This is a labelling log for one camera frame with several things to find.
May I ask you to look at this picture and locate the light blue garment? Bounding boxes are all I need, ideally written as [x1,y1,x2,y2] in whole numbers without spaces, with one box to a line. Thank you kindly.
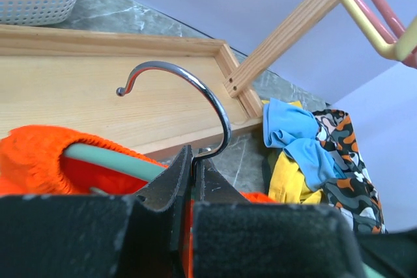
[263,98,346,191]

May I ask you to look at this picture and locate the pink hanger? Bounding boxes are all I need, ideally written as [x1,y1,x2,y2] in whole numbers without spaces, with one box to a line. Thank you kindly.
[344,0,417,69]
[372,0,405,38]

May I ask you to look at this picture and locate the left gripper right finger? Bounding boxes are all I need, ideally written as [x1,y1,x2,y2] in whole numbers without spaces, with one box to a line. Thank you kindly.
[195,157,250,205]

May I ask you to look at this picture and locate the camouflage patterned shorts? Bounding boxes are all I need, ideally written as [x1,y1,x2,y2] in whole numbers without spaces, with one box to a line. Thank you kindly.
[313,109,386,234]

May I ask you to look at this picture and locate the yellow hanger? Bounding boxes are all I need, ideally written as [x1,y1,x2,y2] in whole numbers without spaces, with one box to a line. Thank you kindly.
[339,0,416,67]

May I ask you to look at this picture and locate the white laundry basket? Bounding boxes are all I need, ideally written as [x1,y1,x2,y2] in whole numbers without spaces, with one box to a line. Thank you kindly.
[1,0,77,26]

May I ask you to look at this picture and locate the orange shorts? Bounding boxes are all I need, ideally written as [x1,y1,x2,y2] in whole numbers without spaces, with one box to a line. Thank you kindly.
[1,125,274,277]

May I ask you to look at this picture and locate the pink hanger right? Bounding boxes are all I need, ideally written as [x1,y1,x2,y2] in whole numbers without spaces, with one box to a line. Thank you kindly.
[372,0,405,38]

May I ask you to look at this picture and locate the pink hanger left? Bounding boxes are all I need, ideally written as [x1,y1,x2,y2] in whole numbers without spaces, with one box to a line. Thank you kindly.
[344,0,417,69]

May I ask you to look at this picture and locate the wooden clothes rack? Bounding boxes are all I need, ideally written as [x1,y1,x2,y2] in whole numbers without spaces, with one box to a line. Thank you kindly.
[1,0,338,158]

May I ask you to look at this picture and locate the yellow garment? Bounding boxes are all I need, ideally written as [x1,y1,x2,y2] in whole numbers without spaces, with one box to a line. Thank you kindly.
[268,103,323,204]

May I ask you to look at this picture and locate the green hanger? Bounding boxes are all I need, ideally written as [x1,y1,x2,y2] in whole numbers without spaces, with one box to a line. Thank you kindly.
[63,61,233,184]

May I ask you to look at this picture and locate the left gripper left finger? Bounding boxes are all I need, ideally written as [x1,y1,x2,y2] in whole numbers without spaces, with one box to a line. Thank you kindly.
[135,145,192,212]

